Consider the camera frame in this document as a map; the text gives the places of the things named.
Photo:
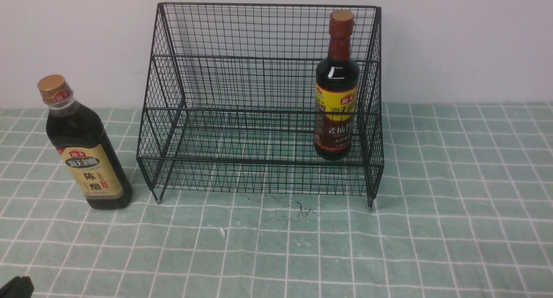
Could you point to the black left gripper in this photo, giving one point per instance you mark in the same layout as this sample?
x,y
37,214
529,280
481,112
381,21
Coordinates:
x,y
18,287

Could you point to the vinegar bottle gold cap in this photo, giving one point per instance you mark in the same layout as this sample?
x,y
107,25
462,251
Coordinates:
x,y
79,136

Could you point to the dark soy sauce bottle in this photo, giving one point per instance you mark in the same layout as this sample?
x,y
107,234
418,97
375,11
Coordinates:
x,y
336,84

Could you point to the green checkered tablecloth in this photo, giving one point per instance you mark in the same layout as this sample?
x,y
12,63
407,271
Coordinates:
x,y
464,210

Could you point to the black wire mesh shelf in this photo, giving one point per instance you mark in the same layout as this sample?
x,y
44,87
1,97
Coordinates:
x,y
230,101

